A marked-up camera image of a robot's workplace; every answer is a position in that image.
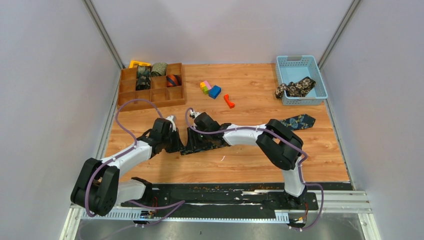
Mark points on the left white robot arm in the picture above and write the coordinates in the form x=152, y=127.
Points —
x=97, y=187

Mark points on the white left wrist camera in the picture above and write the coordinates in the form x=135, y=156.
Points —
x=172, y=119

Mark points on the brown floral necktie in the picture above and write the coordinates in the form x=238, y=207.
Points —
x=295, y=89

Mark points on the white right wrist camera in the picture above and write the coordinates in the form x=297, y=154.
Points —
x=193, y=114

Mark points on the green toy block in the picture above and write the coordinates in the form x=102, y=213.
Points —
x=205, y=90

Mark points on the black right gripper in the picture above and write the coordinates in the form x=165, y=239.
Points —
x=193, y=143

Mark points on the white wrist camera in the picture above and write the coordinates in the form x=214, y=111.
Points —
x=172, y=119
x=193, y=114

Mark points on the blue patterned necktie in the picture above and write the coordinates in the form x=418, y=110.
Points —
x=299, y=122

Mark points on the wooden compartment tray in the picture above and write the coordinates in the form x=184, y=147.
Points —
x=160, y=93

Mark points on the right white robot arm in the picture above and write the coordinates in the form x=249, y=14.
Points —
x=279, y=144

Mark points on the rolled camouflage tie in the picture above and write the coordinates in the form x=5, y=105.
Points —
x=143, y=83

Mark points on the rolled orange striped tie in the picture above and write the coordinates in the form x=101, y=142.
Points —
x=173, y=80

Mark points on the yellow plastic object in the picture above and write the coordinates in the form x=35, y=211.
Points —
x=136, y=63

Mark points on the light blue plastic basket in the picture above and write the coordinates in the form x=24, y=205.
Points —
x=295, y=68

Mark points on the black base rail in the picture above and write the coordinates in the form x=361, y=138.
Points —
x=228, y=200

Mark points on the blue toy block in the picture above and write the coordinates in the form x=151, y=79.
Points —
x=214, y=92

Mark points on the rolled olive tie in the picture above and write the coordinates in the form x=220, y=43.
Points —
x=159, y=69

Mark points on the yellow toy block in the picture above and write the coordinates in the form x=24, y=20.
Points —
x=202, y=85

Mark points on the pink toy block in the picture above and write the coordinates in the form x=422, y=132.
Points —
x=207, y=85

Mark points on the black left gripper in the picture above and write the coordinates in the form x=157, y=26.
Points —
x=179, y=144

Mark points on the rolled dark green tie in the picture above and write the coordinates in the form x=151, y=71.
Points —
x=143, y=71

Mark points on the red toy block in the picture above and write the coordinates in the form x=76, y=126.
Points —
x=227, y=100

